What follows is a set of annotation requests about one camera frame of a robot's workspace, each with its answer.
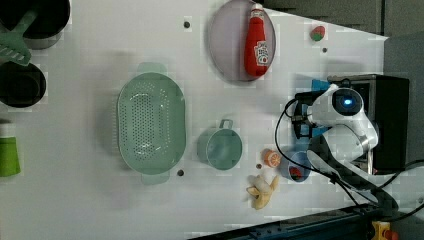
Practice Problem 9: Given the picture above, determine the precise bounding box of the green measuring cup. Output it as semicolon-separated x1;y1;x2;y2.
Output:
197;119;243;171

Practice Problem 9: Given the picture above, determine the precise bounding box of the steel pot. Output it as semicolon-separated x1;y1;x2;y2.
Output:
0;0;71;50

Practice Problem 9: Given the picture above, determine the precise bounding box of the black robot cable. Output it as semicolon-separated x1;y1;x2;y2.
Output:
274;98;424;223

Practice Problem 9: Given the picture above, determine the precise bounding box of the yellow red clamp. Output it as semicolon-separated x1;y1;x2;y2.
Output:
371;221;399;240

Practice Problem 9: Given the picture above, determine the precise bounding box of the green plastic colander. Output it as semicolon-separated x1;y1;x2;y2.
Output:
117;62;186;185

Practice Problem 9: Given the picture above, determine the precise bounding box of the black round pot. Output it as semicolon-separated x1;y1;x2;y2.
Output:
0;62;47;108

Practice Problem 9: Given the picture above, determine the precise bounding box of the silver black toaster oven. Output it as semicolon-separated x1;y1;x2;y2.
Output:
327;74;409;175

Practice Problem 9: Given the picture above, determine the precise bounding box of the toy peeled banana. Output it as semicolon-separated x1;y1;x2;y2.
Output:
246;175;279;210

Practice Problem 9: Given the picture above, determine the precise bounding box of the grey round plate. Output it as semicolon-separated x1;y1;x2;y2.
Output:
208;0;276;81

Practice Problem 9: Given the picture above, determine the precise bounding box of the red toy in cup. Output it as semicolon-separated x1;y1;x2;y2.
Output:
289;167;302;181

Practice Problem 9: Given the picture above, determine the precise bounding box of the toy strawberry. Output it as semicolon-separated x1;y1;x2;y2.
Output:
310;26;326;42

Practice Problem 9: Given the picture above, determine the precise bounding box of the red ketchup bottle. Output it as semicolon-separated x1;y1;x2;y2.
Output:
244;4;270;77

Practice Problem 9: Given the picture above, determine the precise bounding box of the blue metal table frame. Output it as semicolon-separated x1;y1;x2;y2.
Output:
191;204;381;240

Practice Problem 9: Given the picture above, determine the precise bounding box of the green slotted spatula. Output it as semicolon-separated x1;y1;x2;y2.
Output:
0;10;37;66

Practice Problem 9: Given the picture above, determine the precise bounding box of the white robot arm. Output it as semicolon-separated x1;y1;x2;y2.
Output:
292;84;398;210

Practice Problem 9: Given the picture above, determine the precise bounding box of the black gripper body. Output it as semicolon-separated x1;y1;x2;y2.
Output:
291;90;324;139

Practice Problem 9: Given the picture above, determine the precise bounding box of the blue cup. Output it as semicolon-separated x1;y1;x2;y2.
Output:
279;151;311;183

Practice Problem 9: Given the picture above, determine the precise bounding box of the toy orange slice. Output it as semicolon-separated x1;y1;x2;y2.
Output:
264;149;281;168

